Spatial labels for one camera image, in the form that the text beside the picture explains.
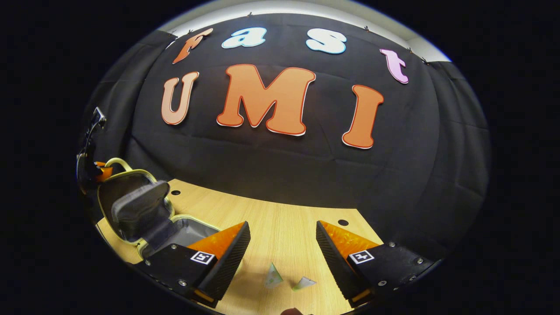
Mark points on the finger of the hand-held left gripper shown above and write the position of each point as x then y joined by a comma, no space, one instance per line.
104,171

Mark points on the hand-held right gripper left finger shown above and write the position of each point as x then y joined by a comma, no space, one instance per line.
227,262

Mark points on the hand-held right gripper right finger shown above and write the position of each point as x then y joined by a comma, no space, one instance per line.
334,262

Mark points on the white grey skin care tube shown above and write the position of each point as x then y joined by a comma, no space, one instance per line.
302,283

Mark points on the pale yellow suitcase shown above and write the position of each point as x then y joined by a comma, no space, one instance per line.
131,205

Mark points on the green print skin care tube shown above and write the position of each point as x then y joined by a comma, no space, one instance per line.
273,278

